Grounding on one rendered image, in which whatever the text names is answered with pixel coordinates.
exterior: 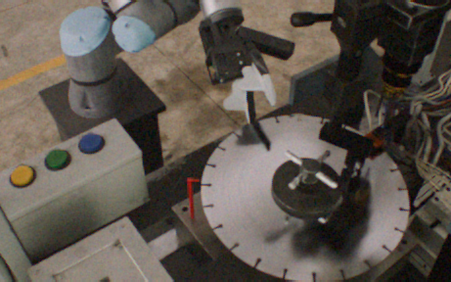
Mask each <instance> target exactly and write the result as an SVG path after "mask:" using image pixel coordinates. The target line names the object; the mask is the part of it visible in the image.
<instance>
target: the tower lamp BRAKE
mask: <svg viewBox="0 0 451 282"><path fill-rule="evenodd" d="M191 282H243V281H242V276H241V275H240V273H239V271H238V270H237V269H236V268H234V267H233V266H232V265H230V264H228V263H226V262H223V261H211V262H207V263H205V264H203V265H202V266H200V267H199V268H198V269H197V270H196V272H195V273H194V274H193V276H192V281H191Z"/></svg>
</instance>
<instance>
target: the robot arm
mask: <svg viewBox="0 0 451 282"><path fill-rule="evenodd" d="M101 2H102V6H103V7H102V8H98V7H86V8H85V9H82V8H80V9H78V10H76V11H74V12H72V13H71V14H70V15H69V16H68V17H67V18H66V19H65V20H64V21H63V23H62V24H61V29H60V38H61V46H62V49H63V51H64V53H65V60H66V63H67V66H68V72H69V75H70V87H69V91H68V100H69V104H70V107H71V109H72V110H73V111H74V112H75V113H76V114H77V115H79V116H81V117H83V118H101V117H105V116H108V115H111V114H113V113H115V112H117V111H118V110H120V109H122V108H123V107H124V106H125V105H126V103H127V101H128V99H129V91H128V86H127V82H126V81H125V79H124V78H123V76H122V74H121V73H120V71H119V70H118V68H117V65H116V60H115V56H116V55H118V54H119V53H121V52H122V51H124V50H125V51H127V52H130V53H138V52H140V51H142V50H143V49H145V48H147V47H148V46H152V45H154V44H155V43H156V42H157V41H158V40H160V39H161V38H163V37H164V36H166V34H167V33H168V32H169V31H170V30H172V29H174V28H175V27H177V26H178V25H180V24H186V23H187V22H190V21H192V20H193V19H194V18H195V17H196V16H197V15H198V14H199V12H200V11H202V13H203V20H202V21H201V23H200V26H199V32H200V36H201V39H202V43H203V48H204V51H205V55H206V58H205V64H206V67H207V71H208V74H209V78H210V81H211V85H212V86H213V85H217V84H222V83H223V84H224V83H228V82H234V80H236V81H235V82H234V83H233V93H232V95H230V96H228V97H227V98H225V99H224V101H223V108H224V109H225V110H228V111H246V115H247V119H248V124H250V123H253V121H254V118H256V116H257V115H256V114H255V109H254V101H253V90H263V91H264V92H265V94H266V97H267V100H268V101H269V103H270V105H271V106H272V107H274V106H275V104H276V92H275V89H274V85H273V82H272V79H271V76H270V74H269V73H270V72H269V69H268V68H267V66H266V63H265V61H263V58H262V55H261V54H260V53H263V54H264V55H267V56H270V57H273V58H276V59H278V60H282V61H287V60H288V59H289V58H290V57H291V56H292V55H293V52H294V48H295V43H294V42H291V41H289V40H286V39H282V38H279V37H276V36H275V35H272V34H269V33H266V32H262V31H259V30H256V29H253V28H250V27H247V26H243V25H241V24H242V23H243V22H244V21H245V17H244V14H243V7H242V5H241V1H240V0H101ZM237 26H239V28H237ZM236 29H237V31H236ZM235 32H236V34H235ZM210 67H213V69H214V70H215V73H214V75H213V76H214V79H212V77H211V73H210V70H209V68H210Z"/></svg>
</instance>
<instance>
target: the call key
mask: <svg viewBox="0 0 451 282"><path fill-rule="evenodd" d="M11 177H12V182H13V184H15V185H18V186H22V185H25V184H27V183H28V182H30V181H31V180H32V177H33V172H32V170H31V168H30V167H29V166H26V165H23V166H20V167H18V168H16V169H15V170H14V171H13V172H12V173H11Z"/></svg>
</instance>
